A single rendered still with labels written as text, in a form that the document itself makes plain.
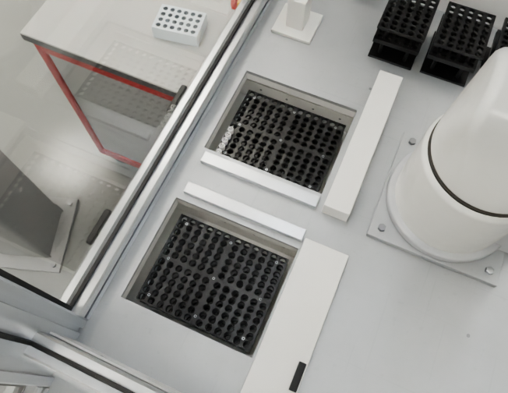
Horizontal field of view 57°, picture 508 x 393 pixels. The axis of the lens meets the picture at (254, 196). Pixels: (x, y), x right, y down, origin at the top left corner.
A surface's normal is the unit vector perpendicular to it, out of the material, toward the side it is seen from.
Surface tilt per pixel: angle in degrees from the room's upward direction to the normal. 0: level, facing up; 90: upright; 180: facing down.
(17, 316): 90
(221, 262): 0
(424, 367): 0
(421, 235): 90
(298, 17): 90
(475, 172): 79
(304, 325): 0
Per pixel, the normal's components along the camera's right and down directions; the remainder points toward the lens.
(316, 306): 0.00, -0.40
